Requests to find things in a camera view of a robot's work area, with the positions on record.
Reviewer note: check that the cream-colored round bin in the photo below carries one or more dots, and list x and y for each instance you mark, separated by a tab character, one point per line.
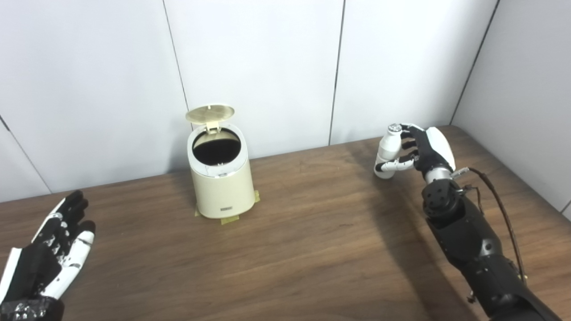
221	187

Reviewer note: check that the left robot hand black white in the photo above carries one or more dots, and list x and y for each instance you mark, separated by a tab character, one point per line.
35	267

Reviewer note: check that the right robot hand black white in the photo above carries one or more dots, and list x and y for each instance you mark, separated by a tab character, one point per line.
430	149

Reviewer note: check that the small white plastic bottle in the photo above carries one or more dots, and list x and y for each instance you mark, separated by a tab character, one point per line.
387	147

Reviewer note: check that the cream round bin lid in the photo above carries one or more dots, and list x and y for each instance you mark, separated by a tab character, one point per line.
209	113

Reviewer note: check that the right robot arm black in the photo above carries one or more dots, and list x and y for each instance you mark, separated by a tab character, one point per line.
477	240

